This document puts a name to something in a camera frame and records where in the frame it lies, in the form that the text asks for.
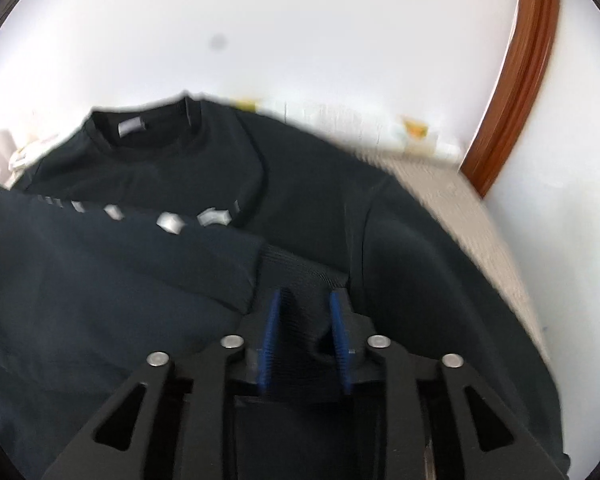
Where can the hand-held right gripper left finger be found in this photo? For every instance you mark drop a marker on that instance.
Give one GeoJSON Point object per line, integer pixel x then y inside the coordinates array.
{"type": "Point", "coordinates": [270, 340]}

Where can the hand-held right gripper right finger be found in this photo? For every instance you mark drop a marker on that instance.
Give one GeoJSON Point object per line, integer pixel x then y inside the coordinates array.
{"type": "Point", "coordinates": [341, 340]}

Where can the black sweatshirt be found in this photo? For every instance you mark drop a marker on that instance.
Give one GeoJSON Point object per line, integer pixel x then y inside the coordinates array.
{"type": "Point", "coordinates": [330, 200]}

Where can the white printed bed sheet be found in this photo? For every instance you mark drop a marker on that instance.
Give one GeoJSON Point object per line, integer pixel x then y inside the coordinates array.
{"type": "Point", "coordinates": [340, 120]}

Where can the brown wooden trim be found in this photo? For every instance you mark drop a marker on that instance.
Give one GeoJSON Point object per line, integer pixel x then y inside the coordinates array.
{"type": "Point", "coordinates": [525, 60]}

